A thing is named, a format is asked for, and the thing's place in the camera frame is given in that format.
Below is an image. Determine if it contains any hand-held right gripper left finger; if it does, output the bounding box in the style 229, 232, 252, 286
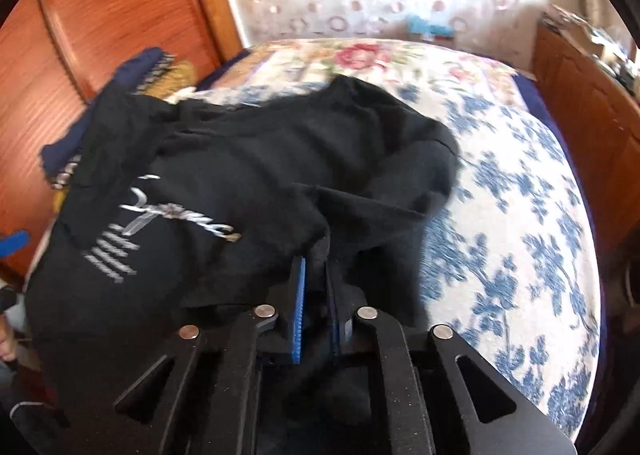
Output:
112, 255, 307, 455

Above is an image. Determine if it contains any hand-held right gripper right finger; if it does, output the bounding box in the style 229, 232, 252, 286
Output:
324, 260, 576, 455

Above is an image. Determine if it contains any black printed t-shirt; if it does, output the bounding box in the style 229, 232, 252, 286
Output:
24, 74, 462, 455

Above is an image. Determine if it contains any person's left hand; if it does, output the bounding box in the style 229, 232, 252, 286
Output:
0, 322, 20, 363

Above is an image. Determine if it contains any blue floral bed sheet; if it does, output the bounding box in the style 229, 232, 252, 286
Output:
190, 82, 602, 438

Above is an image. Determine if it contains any navy folded cloth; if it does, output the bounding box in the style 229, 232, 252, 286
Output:
40, 46, 173, 186

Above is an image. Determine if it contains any wooden wardrobe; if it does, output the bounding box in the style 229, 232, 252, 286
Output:
0, 0, 246, 281

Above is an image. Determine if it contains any navy bed cover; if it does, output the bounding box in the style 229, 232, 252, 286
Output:
512, 72, 551, 132

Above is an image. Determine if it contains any small blue box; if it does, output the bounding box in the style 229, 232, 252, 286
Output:
407, 15, 453, 38

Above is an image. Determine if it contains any wooden dresser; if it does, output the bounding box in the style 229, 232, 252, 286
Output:
530, 20, 640, 256

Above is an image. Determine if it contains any clutter on dresser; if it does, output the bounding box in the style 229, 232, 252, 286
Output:
540, 2, 640, 91

